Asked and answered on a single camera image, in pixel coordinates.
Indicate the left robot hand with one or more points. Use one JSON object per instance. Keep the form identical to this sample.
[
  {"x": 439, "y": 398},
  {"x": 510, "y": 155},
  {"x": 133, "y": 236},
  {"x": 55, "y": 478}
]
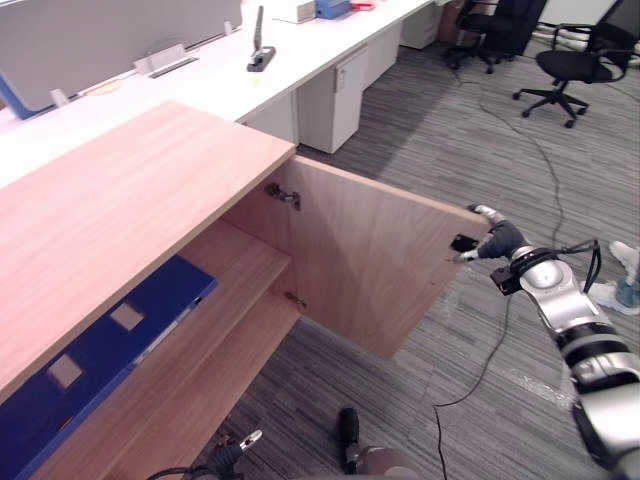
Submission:
[{"x": 232, "y": 452}]

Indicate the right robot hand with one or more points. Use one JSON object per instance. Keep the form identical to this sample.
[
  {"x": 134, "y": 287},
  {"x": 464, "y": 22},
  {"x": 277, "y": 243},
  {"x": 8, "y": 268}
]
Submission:
[{"x": 505, "y": 240}]

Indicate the wooden cabinet door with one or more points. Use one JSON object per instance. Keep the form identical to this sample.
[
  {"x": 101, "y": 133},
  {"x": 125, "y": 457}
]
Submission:
[{"x": 360, "y": 250}]

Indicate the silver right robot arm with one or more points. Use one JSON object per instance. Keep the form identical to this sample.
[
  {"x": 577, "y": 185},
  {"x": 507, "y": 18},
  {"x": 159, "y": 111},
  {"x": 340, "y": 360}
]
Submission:
[{"x": 550, "y": 280}]

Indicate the wooden cabinet shelf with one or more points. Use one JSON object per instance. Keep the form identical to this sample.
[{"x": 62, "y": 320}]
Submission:
[{"x": 220, "y": 300}]

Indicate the metal door hinge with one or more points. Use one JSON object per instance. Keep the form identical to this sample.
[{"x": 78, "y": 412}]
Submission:
[
  {"x": 282, "y": 195},
  {"x": 296, "y": 299}
]

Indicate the blue folder with white label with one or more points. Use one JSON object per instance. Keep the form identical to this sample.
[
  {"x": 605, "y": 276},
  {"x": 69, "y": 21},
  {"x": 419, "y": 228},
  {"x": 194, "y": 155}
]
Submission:
[
  {"x": 35, "y": 415},
  {"x": 165, "y": 295}
]

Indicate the black mesh office chair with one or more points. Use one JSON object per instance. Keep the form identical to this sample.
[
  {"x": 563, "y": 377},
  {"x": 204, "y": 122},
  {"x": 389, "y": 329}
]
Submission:
[{"x": 585, "y": 62}]

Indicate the wooden office cabinet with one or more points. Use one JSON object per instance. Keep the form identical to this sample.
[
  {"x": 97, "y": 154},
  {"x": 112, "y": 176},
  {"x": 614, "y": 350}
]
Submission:
[{"x": 125, "y": 175}]

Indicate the dark robot foot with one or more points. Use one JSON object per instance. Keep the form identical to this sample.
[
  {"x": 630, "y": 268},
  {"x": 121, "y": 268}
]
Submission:
[{"x": 348, "y": 430}]

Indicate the silver robot leg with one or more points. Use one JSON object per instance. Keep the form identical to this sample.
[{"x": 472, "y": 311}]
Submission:
[{"x": 382, "y": 462}]

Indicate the red tray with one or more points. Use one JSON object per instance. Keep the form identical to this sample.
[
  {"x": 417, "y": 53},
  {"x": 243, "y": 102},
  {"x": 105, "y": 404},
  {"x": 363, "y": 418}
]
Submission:
[{"x": 362, "y": 5}]

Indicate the long white desk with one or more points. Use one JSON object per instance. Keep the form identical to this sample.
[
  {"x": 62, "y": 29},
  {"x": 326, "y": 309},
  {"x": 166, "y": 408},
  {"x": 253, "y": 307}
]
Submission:
[{"x": 280, "y": 75}]

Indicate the blue box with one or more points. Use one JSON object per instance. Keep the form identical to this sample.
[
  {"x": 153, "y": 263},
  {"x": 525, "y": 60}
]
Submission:
[{"x": 332, "y": 7}]

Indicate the grey box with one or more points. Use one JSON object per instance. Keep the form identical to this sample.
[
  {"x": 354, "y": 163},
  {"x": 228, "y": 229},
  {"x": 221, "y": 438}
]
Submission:
[{"x": 305, "y": 11}]

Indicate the black desk stand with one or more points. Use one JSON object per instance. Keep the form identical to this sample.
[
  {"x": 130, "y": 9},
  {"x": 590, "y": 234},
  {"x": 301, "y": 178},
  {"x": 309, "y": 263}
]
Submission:
[{"x": 260, "y": 55}]

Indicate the clear divider clamp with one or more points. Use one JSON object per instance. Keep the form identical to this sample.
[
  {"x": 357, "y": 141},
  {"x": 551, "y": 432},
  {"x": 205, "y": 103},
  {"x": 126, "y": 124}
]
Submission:
[
  {"x": 228, "y": 27},
  {"x": 58, "y": 97}
]

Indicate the grey desk divider panel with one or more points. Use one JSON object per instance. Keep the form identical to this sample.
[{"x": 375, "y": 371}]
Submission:
[{"x": 100, "y": 45}]

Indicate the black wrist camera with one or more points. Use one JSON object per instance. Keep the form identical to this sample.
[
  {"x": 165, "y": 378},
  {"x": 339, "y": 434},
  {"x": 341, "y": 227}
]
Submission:
[{"x": 505, "y": 280}]

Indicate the white drawer pedestal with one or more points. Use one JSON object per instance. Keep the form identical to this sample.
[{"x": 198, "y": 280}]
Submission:
[
  {"x": 330, "y": 100},
  {"x": 420, "y": 25}
]

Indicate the blue divider bracket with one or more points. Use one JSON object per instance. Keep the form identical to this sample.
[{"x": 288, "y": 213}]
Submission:
[{"x": 17, "y": 102}]

